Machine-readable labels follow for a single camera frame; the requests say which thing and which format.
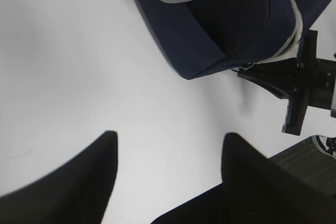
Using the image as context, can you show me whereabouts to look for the navy and white lunch bag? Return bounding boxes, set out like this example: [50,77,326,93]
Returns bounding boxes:
[135,0,332,80]

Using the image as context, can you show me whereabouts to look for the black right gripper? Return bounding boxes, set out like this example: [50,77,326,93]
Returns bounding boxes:
[237,30,335,136]

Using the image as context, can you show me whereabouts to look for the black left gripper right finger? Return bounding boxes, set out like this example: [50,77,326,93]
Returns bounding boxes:
[154,132,335,223]

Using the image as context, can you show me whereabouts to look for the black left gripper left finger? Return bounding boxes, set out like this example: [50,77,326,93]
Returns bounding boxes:
[1,131,118,223]

